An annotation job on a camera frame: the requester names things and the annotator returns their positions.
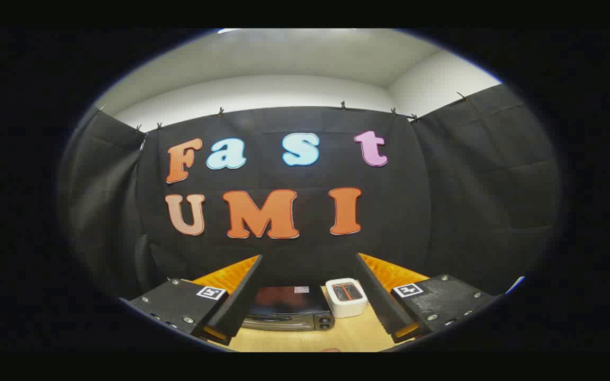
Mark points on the white pop-up toaster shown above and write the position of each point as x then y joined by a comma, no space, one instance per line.
346,301

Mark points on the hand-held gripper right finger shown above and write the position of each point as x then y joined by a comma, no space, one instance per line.
376,296

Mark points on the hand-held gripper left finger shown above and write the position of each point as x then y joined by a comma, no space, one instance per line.
241,296

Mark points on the black toaster oven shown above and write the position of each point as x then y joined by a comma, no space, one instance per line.
289,304

